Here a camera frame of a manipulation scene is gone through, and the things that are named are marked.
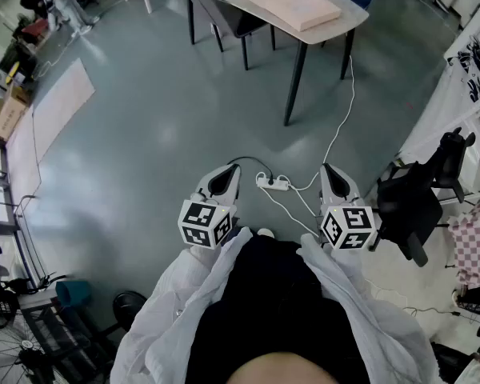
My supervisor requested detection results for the black office chair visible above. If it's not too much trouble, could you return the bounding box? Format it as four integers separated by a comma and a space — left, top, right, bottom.
370, 126, 477, 268

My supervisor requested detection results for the black dining chair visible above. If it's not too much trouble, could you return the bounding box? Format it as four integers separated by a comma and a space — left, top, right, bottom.
182, 0, 277, 71

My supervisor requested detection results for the black round stool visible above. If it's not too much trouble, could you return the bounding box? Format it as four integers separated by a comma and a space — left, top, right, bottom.
112, 290, 148, 332

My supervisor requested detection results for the white power strip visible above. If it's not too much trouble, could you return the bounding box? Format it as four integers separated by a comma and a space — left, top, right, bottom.
255, 171, 292, 192

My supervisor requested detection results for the pink floor mat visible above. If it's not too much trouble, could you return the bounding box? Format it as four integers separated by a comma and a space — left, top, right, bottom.
6, 58, 97, 199

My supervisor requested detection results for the person's left forearm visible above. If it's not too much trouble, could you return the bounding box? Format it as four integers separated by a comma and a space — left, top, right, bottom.
146, 242, 229, 327

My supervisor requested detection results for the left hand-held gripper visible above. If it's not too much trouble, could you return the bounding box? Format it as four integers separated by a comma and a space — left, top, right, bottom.
178, 164, 242, 251

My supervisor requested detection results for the person's face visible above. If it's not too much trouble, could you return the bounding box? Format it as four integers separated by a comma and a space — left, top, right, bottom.
226, 351, 341, 384

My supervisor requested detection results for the person's right forearm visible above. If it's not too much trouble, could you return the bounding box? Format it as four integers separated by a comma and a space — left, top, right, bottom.
327, 246, 387, 322

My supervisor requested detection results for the black power cable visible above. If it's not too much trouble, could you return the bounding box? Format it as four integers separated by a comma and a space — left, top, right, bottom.
226, 156, 274, 184

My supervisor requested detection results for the pink box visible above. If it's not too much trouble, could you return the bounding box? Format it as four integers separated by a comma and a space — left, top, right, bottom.
234, 0, 342, 33

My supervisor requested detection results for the bicycle wheel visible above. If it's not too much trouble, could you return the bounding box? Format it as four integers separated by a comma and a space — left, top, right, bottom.
0, 302, 65, 384

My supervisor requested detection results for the white power cable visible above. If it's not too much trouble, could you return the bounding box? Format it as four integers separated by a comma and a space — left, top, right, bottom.
287, 54, 355, 194

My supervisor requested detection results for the white extension cable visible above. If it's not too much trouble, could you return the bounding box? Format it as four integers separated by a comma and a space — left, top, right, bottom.
262, 184, 323, 238

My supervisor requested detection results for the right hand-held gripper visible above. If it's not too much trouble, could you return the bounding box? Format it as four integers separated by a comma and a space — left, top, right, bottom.
318, 163, 380, 252

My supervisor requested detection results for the teal bin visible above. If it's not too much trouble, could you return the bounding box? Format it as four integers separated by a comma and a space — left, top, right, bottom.
55, 279, 92, 308

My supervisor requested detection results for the large cardboard box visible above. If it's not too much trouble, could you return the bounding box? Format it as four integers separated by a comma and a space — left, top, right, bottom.
0, 92, 28, 141

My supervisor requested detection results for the person's torso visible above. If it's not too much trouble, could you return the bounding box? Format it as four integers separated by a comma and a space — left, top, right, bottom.
110, 226, 445, 384

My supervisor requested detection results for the small cardboard box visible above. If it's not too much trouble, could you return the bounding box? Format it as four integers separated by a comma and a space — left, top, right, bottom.
6, 81, 35, 107

